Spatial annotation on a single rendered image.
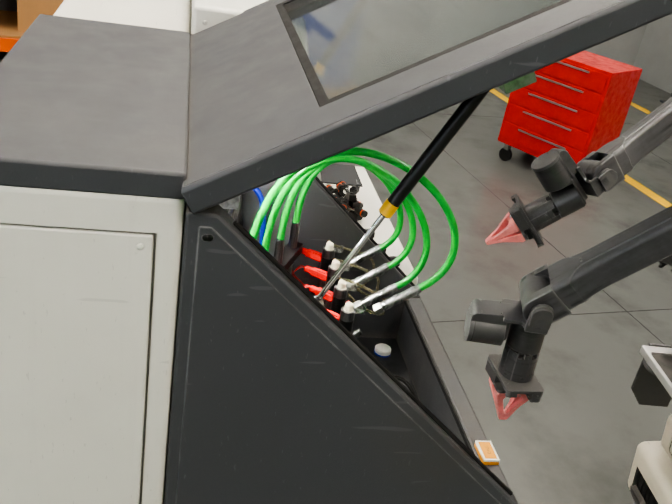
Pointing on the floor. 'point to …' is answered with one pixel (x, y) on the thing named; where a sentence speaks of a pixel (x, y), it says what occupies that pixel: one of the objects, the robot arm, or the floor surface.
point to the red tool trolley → (570, 107)
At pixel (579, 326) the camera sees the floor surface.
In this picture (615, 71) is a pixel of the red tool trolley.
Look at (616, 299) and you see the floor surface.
